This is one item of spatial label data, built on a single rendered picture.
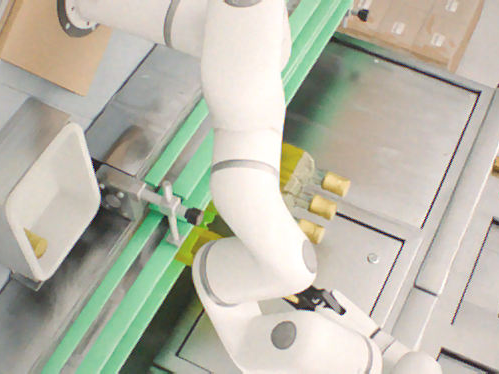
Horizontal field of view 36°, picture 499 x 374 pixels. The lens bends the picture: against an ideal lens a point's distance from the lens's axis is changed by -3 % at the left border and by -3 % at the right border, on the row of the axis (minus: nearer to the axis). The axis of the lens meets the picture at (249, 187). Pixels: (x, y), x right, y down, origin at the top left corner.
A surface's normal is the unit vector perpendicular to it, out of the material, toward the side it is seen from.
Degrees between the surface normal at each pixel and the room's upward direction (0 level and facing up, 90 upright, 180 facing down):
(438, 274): 90
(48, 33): 1
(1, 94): 0
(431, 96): 90
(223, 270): 113
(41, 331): 90
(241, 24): 88
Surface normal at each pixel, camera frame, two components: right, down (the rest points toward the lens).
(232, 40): -0.18, -0.36
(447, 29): 0.10, -0.52
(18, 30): 0.89, 0.36
